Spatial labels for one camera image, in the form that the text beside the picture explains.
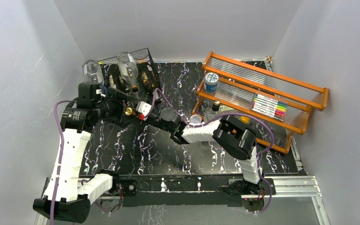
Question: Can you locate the clear bottle copper neck band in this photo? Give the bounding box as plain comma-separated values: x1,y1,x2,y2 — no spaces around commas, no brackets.
117,52,139,93

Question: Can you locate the coloured marker pen set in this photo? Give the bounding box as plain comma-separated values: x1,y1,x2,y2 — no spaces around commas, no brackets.
251,94,288,121

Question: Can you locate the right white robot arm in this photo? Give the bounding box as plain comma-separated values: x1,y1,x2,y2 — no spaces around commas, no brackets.
139,107,264,195

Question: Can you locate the clear bottle black gold cap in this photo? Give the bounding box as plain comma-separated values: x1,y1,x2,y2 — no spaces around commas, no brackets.
204,99,221,122

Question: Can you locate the dark red wine bottle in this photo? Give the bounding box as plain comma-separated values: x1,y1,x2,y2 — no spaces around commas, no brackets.
124,107,137,116

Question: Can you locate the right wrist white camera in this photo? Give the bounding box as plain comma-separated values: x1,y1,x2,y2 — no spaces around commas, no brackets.
136,101,152,120

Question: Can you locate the yellow small block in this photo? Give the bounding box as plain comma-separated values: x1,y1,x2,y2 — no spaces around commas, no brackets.
240,116,250,124

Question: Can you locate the green bottle silver cap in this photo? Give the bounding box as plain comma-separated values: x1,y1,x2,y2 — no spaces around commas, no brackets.
141,71,161,104

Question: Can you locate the orange wooden shelf rack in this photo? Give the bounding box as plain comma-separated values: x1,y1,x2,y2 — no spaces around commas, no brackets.
193,52,329,154

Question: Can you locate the wrist white camera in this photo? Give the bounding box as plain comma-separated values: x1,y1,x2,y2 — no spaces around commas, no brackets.
78,82,103,101
136,101,152,120

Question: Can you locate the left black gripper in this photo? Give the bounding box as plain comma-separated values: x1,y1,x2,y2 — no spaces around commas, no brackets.
94,88,142,127

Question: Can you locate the aluminium base frame rail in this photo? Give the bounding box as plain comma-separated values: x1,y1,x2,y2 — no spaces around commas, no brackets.
33,174,329,225

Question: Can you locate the small clear glitter cup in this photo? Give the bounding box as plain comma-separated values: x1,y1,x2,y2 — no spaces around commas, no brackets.
189,114,203,124

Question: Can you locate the black wire wine rack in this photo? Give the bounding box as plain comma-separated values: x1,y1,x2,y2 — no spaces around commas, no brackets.
98,48,161,97

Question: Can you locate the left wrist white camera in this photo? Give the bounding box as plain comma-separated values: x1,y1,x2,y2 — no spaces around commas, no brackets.
78,82,103,101

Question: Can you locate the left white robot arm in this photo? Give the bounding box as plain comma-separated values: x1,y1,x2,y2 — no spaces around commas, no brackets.
33,82,132,224

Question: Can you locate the blue white lidded jar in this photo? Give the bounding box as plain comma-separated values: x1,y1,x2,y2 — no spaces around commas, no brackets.
203,72,219,92

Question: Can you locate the clear bottle blue label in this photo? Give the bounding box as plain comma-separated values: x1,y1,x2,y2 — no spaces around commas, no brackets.
82,60,104,86

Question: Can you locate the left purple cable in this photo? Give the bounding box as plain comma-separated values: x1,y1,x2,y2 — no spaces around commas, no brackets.
48,99,113,225

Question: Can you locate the small white green box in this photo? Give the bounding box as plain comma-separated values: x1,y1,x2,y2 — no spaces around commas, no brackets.
219,105,236,113

